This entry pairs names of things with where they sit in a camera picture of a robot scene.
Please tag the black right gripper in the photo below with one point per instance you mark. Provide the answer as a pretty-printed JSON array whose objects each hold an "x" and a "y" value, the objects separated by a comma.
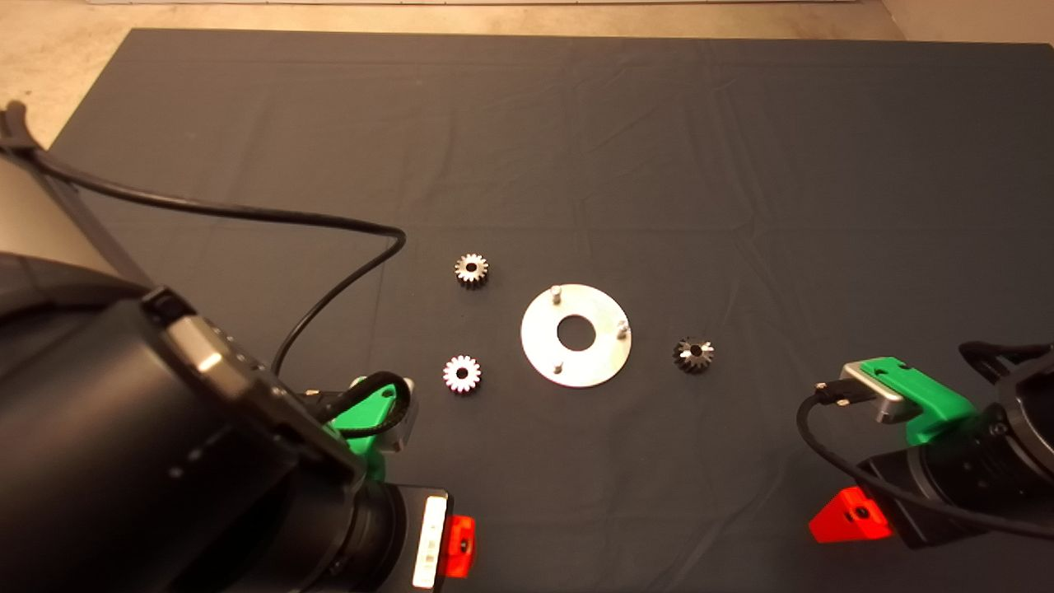
[{"x": 947, "y": 486}]

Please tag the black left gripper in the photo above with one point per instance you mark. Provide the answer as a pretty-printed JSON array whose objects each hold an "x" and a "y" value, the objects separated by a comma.
[{"x": 420, "y": 535}]

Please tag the steel planetary gear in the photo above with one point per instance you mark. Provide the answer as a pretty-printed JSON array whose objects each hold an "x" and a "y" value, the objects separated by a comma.
[
  {"x": 471, "y": 281},
  {"x": 462, "y": 388},
  {"x": 687, "y": 363}
]

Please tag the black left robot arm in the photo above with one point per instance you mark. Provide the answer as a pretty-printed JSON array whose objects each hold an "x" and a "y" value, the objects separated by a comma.
[{"x": 123, "y": 453}]

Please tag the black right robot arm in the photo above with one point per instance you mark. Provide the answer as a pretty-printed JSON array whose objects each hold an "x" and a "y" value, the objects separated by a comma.
[{"x": 1033, "y": 395}]

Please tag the round metal carrier plate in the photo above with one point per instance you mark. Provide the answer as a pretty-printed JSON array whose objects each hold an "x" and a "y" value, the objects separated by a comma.
[{"x": 593, "y": 362}]

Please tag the dark grey table cloth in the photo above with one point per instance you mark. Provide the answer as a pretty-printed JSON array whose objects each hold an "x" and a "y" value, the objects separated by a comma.
[{"x": 659, "y": 165}]

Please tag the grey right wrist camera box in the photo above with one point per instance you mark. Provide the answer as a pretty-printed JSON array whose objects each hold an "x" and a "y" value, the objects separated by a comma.
[{"x": 893, "y": 408}]

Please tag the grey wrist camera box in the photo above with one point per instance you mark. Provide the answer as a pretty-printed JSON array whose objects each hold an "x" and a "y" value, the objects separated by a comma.
[
  {"x": 893, "y": 408},
  {"x": 405, "y": 420}
]

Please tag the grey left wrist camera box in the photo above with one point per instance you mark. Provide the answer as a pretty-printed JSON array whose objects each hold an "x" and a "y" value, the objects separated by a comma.
[{"x": 405, "y": 420}]

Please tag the green left camera mount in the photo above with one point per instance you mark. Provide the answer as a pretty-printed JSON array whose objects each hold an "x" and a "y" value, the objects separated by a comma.
[{"x": 362, "y": 449}]

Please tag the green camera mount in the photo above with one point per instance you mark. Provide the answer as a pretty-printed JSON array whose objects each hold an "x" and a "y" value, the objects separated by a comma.
[
  {"x": 930, "y": 395},
  {"x": 362, "y": 449}
]

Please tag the green right camera mount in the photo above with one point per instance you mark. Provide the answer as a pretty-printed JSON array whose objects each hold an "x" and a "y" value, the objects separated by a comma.
[{"x": 930, "y": 395}]

